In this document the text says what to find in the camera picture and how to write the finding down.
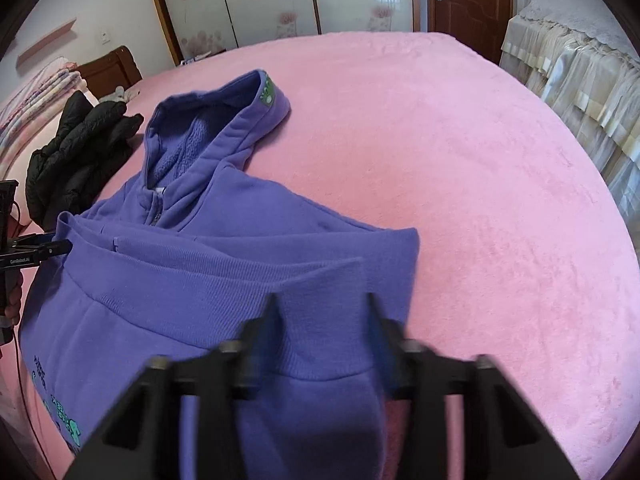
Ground folded pastel quilts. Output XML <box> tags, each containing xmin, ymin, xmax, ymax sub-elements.
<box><xmin>0</xmin><ymin>57</ymin><xmax>83</xmax><ymax>161</ymax></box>

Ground floral sliding door wardrobe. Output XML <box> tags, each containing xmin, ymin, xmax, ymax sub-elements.
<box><xmin>145</xmin><ymin>0</ymin><xmax>426</xmax><ymax>66</ymax></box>

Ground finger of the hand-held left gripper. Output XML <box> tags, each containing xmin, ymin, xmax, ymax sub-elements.
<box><xmin>11</xmin><ymin>237</ymin><xmax>72</xmax><ymax>264</ymax></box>

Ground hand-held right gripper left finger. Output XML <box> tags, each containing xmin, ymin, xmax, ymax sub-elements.
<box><xmin>67</xmin><ymin>294</ymin><xmax>281</xmax><ymax>480</ymax></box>

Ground pink blanket on bed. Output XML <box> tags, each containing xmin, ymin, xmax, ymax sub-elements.
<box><xmin>0</xmin><ymin>30</ymin><xmax>640</xmax><ymax>480</ymax></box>

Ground person's left hand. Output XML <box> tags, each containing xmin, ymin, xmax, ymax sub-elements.
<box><xmin>0</xmin><ymin>271</ymin><xmax>24</xmax><ymax>329</ymax></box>

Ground dark wooden headboard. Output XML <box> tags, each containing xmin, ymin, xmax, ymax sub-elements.
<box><xmin>77</xmin><ymin>45</ymin><xmax>143</xmax><ymax>98</ymax></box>

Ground pink wall shelf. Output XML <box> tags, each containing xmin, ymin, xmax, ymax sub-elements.
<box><xmin>15</xmin><ymin>17</ymin><xmax>78</xmax><ymax>66</ymax></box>

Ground purple zip hoodie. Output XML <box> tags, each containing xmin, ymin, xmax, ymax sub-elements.
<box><xmin>20</xmin><ymin>67</ymin><xmax>421</xmax><ymax>480</ymax></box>

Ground brown wooden door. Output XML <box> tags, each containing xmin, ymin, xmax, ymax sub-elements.
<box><xmin>425</xmin><ymin>0</ymin><xmax>516</xmax><ymax>63</ymax></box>

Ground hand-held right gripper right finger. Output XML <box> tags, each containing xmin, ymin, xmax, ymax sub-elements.
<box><xmin>367</xmin><ymin>292</ymin><xmax>581</xmax><ymax>480</ymax></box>

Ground black puffer jacket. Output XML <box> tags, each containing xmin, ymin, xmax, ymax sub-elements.
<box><xmin>25</xmin><ymin>91</ymin><xmax>145</xmax><ymax>226</ymax></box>

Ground lace covered furniture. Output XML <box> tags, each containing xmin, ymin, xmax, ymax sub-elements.
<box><xmin>500</xmin><ymin>0</ymin><xmax>640</xmax><ymax>241</ymax></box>

